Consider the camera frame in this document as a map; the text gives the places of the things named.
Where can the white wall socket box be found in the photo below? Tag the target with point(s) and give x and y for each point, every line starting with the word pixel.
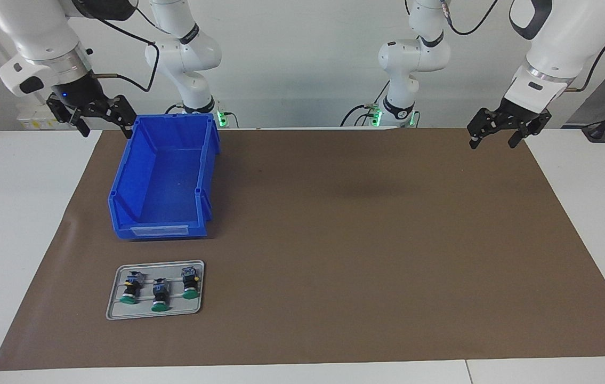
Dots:
pixel 33 120

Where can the brown paper table mat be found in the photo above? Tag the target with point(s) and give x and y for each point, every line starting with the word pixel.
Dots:
pixel 361 266

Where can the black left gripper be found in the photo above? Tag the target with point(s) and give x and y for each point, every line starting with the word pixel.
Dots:
pixel 518 112

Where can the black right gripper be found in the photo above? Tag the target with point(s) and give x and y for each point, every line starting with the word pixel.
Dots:
pixel 79 92

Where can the grey metal tray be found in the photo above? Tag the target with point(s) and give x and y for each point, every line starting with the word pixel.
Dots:
pixel 174 309

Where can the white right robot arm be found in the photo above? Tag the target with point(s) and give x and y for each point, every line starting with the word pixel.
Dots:
pixel 41 32

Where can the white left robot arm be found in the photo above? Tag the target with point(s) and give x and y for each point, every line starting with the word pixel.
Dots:
pixel 414 53

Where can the green push button switch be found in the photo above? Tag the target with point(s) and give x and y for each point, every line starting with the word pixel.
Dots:
pixel 131 290
pixel 160 296
pixel 190 282

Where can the blue plastic storage bin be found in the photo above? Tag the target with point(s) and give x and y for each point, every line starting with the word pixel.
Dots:
pixel 163 176

